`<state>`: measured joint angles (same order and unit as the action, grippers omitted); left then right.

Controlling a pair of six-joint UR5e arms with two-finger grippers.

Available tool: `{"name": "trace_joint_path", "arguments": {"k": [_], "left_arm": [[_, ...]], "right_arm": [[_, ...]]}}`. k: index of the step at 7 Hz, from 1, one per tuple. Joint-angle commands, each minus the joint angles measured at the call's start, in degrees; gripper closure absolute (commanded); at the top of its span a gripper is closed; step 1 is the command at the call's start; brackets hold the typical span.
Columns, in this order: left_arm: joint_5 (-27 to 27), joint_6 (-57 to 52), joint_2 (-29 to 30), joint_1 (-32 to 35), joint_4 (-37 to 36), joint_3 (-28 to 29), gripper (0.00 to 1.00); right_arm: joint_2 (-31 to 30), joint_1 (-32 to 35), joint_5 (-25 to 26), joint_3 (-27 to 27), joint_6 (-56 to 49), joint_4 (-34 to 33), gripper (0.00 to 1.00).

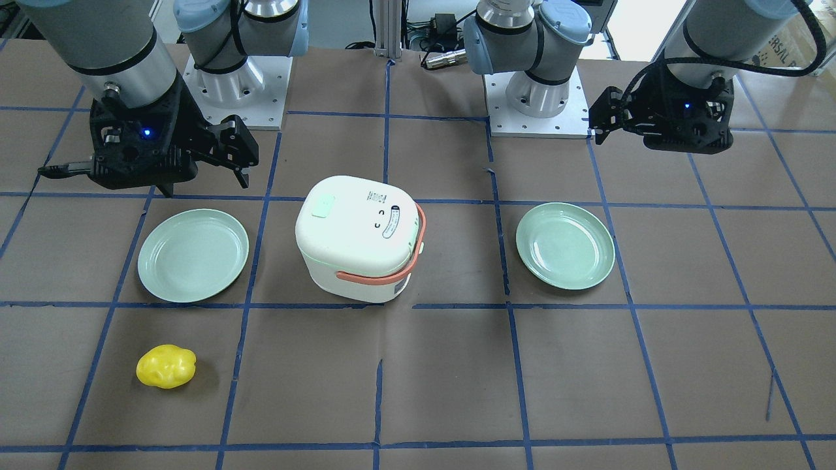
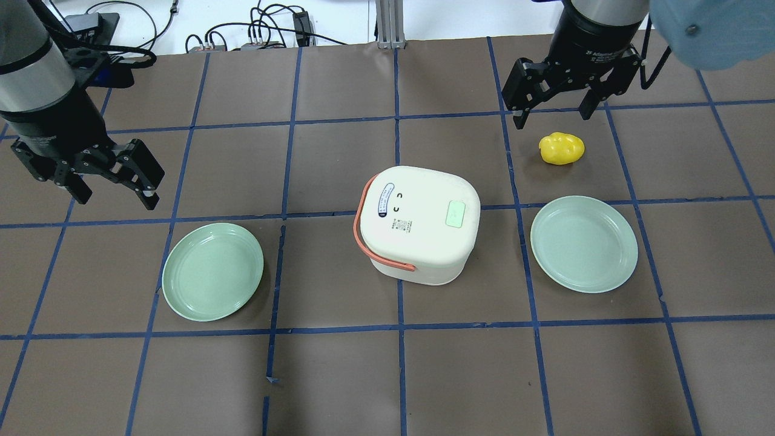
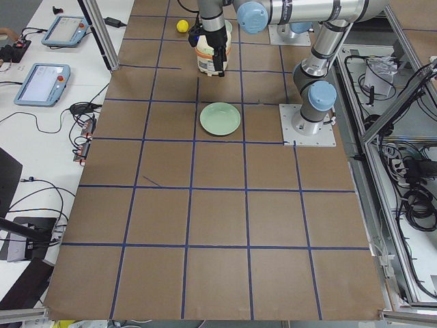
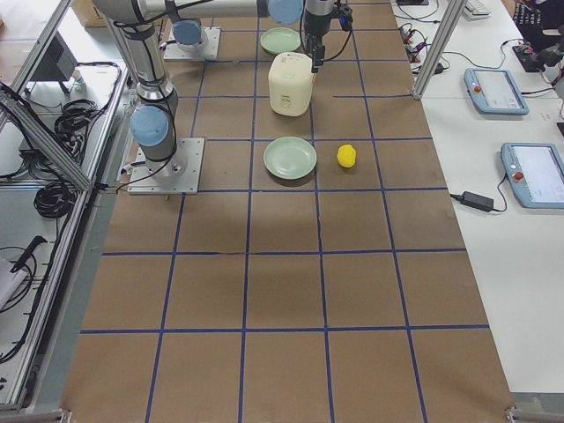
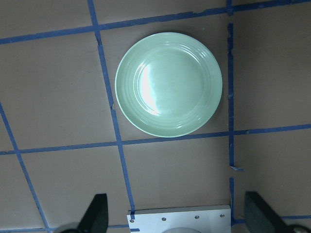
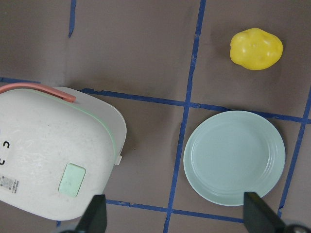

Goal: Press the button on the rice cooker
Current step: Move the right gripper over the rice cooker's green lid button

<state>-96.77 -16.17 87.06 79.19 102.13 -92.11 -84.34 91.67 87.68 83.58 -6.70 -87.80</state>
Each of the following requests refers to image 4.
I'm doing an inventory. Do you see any green plate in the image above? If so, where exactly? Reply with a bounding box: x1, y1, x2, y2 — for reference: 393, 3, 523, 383
263, 137, 317, 180
260, 27, 301, 55

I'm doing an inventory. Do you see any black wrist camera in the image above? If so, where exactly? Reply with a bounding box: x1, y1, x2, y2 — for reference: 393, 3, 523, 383
335, 3, 353, 33

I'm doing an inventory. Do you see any grey control box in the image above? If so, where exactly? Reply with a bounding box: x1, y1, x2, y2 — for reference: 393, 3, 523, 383
35, 33, 78, 82

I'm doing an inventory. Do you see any left aluminium frame rail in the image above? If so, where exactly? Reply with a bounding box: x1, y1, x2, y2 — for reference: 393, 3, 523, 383
1, 83, 93, 190

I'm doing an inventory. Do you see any far blue teach pendant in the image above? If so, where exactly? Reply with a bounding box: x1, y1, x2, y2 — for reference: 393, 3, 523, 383
464, 68, 530, 116

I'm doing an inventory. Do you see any yellow lemon toy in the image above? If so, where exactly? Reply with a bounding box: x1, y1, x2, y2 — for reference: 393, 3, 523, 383
337, 144, 357, 168

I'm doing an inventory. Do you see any brown paper table mat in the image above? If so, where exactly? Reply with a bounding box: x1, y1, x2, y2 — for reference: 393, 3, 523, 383
62, 1, 512, 422

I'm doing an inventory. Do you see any far green plate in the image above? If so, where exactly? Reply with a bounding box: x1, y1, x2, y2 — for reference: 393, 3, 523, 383
260, 27, 301, 55

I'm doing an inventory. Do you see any black electronics board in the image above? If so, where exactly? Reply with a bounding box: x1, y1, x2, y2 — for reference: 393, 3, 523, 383
512, 43, 545, 72

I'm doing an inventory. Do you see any coiled black cable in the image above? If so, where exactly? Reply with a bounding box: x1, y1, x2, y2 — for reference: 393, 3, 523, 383
54, 100, 94, 157
33, 182, 75, 219

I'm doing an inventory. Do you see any upper coiled black cable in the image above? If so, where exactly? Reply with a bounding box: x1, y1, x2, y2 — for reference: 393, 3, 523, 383
54, 100, 94, 157

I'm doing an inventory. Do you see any near blue teach pendant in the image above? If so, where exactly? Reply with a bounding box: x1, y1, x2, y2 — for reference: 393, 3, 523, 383
501, 143, 563, 210

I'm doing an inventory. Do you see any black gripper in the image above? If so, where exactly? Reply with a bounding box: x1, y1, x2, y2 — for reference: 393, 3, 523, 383
301, 0, 335, 73

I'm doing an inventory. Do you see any lower coiled black cable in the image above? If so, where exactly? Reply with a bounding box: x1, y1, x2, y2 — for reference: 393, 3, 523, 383
33, 182, 75, 219

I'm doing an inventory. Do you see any cream white rice cooker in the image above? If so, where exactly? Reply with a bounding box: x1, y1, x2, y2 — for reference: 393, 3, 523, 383
268, 52, 314, 117

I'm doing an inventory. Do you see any aluminium frame post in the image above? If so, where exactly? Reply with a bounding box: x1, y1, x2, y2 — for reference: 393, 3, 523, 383
412, 0, 465, 100

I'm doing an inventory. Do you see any black power adapter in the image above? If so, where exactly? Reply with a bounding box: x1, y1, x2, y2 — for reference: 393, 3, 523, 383
460, 191, 494, 212

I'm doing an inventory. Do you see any near green plate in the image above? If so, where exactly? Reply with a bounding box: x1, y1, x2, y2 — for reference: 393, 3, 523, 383
263, 137, 317, 180

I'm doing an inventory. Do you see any blue teach pendant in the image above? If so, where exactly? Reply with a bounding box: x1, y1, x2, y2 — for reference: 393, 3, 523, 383
501, 143, 563, 210
464, 68, 530, 116

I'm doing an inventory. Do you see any white keyboard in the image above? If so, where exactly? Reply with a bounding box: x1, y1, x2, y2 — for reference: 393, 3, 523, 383
463, 0, 491, 20

